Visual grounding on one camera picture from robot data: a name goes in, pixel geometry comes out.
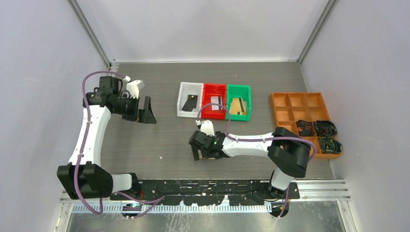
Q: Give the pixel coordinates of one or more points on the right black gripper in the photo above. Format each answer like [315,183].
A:
[196,152]

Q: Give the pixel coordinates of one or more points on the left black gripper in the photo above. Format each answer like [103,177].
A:
[146,115]

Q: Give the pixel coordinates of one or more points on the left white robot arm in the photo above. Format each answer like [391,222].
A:
[83,176]

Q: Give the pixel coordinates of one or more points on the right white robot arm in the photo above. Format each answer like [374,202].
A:
[290,153]

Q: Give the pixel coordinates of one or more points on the black card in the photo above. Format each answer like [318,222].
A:
[190,103]

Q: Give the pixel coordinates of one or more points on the white striped card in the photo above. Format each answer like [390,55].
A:
[216,103]

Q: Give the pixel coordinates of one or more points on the white plastic bin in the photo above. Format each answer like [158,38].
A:
[185,89]

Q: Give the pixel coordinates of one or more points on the red plastic bin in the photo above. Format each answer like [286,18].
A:
[214,93]

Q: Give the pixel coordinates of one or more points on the green plastic bin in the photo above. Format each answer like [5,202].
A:
[239,91]

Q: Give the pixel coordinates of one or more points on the orange compartment tray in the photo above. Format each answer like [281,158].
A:
[297,112]

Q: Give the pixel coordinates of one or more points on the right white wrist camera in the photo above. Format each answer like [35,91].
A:
[205,126]

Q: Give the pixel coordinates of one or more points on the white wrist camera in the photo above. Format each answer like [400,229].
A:
[205,126]
[133,87]

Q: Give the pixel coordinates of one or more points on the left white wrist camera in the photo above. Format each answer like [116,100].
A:
[133,87]

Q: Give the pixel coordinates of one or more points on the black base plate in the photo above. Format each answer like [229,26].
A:
[206,192]

